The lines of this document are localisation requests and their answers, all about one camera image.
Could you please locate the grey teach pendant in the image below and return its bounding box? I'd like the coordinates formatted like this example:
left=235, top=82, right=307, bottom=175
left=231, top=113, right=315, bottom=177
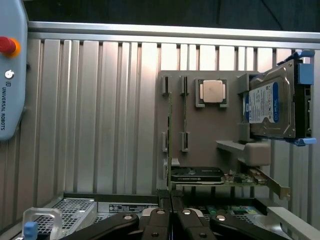
left=0, top=0, right=29, bottom=143

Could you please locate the open PC case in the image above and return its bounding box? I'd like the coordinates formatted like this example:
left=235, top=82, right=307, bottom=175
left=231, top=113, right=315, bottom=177
left=14, top=191, right=320, bottom=240

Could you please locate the silver CPU chip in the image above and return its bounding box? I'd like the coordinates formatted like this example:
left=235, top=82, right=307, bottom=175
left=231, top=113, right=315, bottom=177
left=199, top=79, right=228, bottom=104

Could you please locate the black graphics card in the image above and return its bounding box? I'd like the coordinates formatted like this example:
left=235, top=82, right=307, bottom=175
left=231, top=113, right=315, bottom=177
left=170, top=165, right=292, bottom=201

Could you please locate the hard disk in blue caddy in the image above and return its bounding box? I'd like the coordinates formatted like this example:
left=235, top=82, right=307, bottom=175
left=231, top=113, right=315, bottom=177
left=241, top=49, right=317, bottom=147

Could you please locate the grey parts rack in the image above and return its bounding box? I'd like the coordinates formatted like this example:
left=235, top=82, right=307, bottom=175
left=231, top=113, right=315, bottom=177
left=156, top=70, right=272, bottom=186

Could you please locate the clear plastic bracket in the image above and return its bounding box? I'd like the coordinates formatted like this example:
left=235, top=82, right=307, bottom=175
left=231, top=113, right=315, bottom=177
left=21, top=206, right=63, bottom=240

